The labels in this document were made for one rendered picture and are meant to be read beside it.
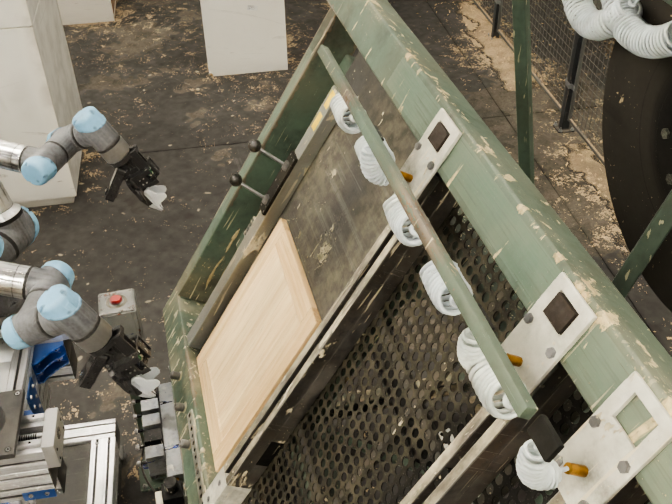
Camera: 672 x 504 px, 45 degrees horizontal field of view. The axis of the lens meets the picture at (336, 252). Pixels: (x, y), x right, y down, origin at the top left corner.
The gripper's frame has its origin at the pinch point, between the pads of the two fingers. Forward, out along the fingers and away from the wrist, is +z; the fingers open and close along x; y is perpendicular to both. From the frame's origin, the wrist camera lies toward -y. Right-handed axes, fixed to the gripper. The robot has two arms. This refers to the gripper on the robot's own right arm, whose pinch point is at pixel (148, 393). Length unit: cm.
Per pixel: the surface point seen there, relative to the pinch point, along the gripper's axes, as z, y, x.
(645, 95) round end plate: 6, 129, 18
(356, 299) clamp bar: 0, 54, -4
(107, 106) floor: 94, -106, 391
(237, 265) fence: 22, 15, 57
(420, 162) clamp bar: -21, 79, 0
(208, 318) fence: 34, -3, 56
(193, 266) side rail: 31, -5, 81
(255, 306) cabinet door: 23.9, 18.2, 38.7
